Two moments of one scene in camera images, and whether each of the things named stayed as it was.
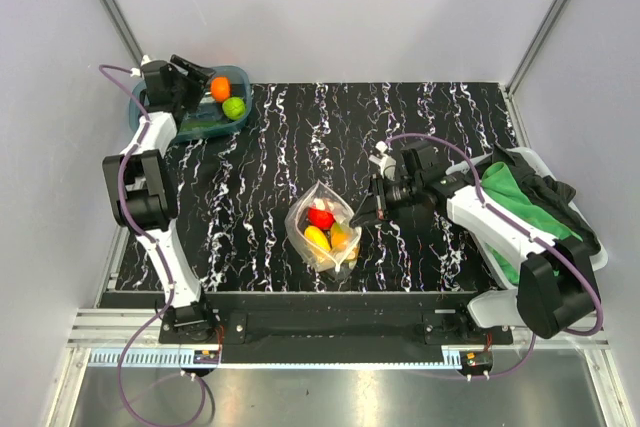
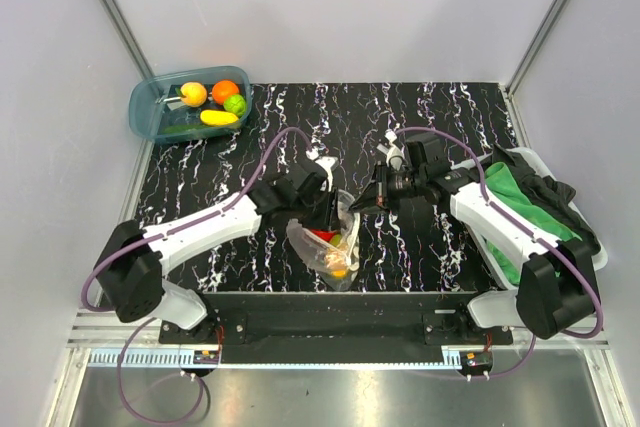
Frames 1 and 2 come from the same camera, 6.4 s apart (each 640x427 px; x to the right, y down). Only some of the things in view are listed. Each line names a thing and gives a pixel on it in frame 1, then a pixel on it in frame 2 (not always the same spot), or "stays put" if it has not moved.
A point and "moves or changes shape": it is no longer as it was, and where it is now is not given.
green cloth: (495, 179) stays put
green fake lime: (234, 108) stays put
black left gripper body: (187, 88) -> (317, 213)
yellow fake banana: (316, 236) -> (217, 118)
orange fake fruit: (220, 88) moves or changes shape
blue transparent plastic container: (208, 119) stays put
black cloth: (553, 197) stays put
